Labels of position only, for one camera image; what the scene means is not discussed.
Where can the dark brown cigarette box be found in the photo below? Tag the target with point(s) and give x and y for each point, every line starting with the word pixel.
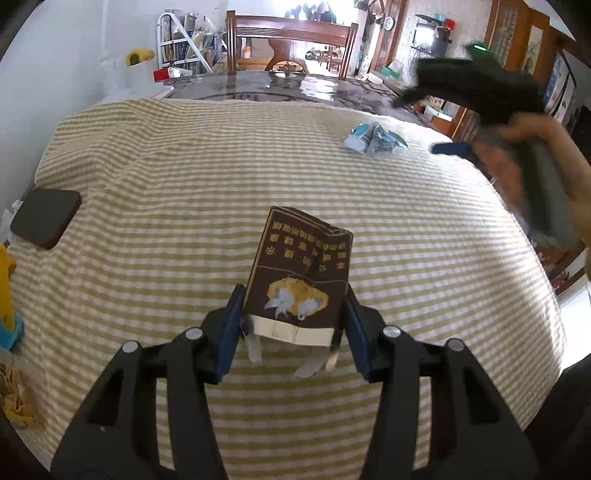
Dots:
pixel 300 277

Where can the blue white wrapper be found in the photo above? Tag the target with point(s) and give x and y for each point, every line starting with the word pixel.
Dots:
pixel 374 138

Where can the round wall clock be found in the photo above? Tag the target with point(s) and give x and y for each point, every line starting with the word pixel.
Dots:
pixel 388 23

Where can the yellow snack bag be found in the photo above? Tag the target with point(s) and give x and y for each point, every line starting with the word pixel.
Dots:
pixel 16 397

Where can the white metal rack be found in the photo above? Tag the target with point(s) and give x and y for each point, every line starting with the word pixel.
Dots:
pixel 182 41

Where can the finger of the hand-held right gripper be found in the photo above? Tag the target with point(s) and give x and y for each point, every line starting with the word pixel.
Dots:
pixel 452 149

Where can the white pen holder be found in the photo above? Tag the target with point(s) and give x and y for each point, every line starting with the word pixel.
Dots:
pixel 131 76

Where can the small red container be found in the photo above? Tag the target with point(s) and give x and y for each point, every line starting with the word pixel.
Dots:
pixel 161 76

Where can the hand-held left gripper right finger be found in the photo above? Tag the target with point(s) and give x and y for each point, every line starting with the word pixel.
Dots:
pixel 356 332

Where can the colourful wall posters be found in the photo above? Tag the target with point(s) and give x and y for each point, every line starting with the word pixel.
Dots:
pixel 561 87

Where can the small yellow toy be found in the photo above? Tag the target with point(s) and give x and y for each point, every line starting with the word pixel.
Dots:
pixel 141 56

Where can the person's dark clothing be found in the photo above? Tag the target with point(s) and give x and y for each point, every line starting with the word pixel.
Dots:
pixel 568 415

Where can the person's right hand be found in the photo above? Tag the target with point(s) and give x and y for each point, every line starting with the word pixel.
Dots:
pixel 570 157

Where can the wall television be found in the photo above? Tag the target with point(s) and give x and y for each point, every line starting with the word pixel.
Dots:
pixel 425 38

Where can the yellow blue plastic toy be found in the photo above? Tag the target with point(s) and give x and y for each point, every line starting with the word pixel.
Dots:
pixel 7 295

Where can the brown wooden dining chair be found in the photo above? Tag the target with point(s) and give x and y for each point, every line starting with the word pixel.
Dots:
pixel 291 34

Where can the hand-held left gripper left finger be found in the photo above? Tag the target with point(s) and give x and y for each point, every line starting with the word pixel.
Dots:
pixel 231 332

